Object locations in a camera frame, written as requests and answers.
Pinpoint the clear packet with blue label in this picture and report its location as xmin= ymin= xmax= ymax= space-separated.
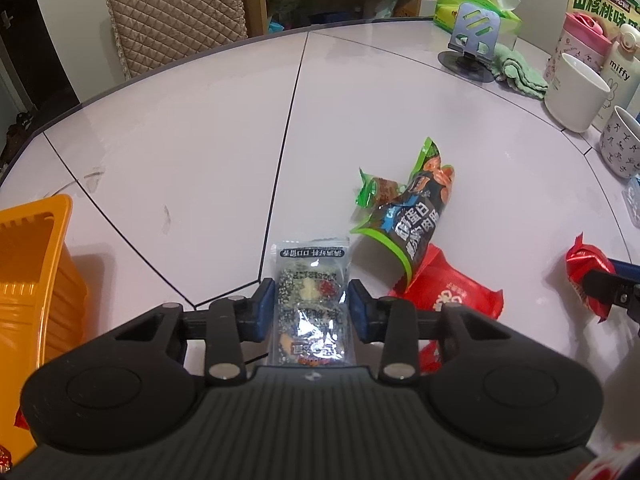
xmin=621 ymin=175 xmax=640 ymax=228

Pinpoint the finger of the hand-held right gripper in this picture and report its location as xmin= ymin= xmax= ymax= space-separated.
xmin=581 ymin=269 xmax=640 ymax=333
xmin=606 ymin=258 xmax=640 ymax=283

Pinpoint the green black snack bag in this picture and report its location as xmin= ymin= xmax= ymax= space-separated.
xmin=349 ymin=137 xmax=456 ymax=286

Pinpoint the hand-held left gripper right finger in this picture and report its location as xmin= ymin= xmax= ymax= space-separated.
xmin=347 ymin=279 xmax=522 ymax=384

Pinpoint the person's red white clothing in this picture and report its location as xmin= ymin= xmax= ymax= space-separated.
xmin=570 ymin=440 xmax=640 ymax=480

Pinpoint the clear grey snack packet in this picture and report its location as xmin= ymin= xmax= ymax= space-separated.
xmin=267 ymin=237 xmax=357 ymax=367

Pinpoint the crinkled red snack packet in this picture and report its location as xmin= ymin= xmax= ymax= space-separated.
xmin=565 ymin=232 xmax=617 ymax=323

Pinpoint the white thermos bottle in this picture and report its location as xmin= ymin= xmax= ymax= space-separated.
xmin=592 ymin=24 xmax=640 ymax=133

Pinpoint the orange plastic tray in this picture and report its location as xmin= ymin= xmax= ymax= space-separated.
xmin=0 ymin=194 xmax=90 ymax=466

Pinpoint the dark door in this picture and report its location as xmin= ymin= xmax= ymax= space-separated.
xmin=0 ymin=0 xmax=83 ymax=126

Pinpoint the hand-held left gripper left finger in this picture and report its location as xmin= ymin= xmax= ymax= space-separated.
xmin=102 ymin=278 xmax=277 ymax=387

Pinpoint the white mug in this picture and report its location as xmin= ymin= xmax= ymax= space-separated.
xmin=544 ymin=52 xmax=612 ymax=134

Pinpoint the patterned mug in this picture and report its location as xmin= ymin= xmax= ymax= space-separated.
xmin=598 ymin=106 xmax=640 ymax=181

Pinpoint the pink cup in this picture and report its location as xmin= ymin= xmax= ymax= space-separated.
xmin=544 ymin=11 xmax=613 ymax=86

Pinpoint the green cloth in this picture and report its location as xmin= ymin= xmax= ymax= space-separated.
xmin=492 ymin=44 xmax=550 ymax=101

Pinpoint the beige quilted chair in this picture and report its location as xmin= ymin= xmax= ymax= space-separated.
xmin=97 ymin=0 xmax=248 ymax=81

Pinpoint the green tissue pack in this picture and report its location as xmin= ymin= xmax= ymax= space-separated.
xmin=432 ymin=0 xmax=522 ymax=36

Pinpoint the grey phone stand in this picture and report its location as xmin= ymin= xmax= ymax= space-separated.
xmin=437 ymin=2 xmax=502 ymax=83

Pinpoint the white plastic bag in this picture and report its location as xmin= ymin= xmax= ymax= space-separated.
xmin=365 ymin=0 xmax=406 ymax=21

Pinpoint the red packet with white print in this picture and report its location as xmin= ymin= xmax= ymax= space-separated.
xmin=389 ymin=244 xmax=504 ymax=373

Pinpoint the row of shoes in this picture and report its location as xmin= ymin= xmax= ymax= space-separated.
xmin=0 ymin=110 xmax=37 ymax=171

